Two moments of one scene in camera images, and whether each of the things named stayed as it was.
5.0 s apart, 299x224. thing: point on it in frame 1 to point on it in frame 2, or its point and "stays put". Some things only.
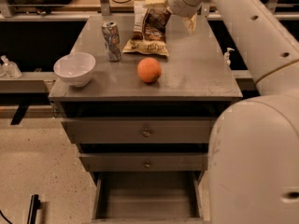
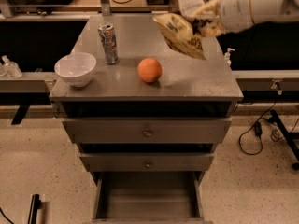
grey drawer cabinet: (142, 94) stays put
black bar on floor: (35, 205) stays put
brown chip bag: (149, 30) to (177, 25)
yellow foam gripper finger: (191, 23) to (212, 29)
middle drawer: (188, 161) stays put
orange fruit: (149, 70) stays put
